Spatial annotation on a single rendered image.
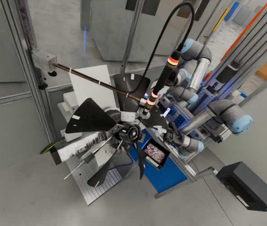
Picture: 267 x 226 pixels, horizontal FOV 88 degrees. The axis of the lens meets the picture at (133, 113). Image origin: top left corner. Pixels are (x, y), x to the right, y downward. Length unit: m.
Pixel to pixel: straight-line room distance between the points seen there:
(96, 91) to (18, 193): 1.45
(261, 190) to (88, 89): 1.20
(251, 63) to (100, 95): 1.22
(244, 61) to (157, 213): 1.83
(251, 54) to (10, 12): 1.55
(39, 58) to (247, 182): 1.35
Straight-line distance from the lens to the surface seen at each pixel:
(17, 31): 0.92
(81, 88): 0.94
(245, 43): 1.54
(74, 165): 1.95
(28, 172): 2.08
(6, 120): 1.48
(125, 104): 0.85
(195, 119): 1.08
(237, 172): 1.11
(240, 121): 1.02
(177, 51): 0.61
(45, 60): 0.89
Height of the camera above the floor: 1.89
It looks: 46 degrees down
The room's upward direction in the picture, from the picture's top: 24 degrees clockwise
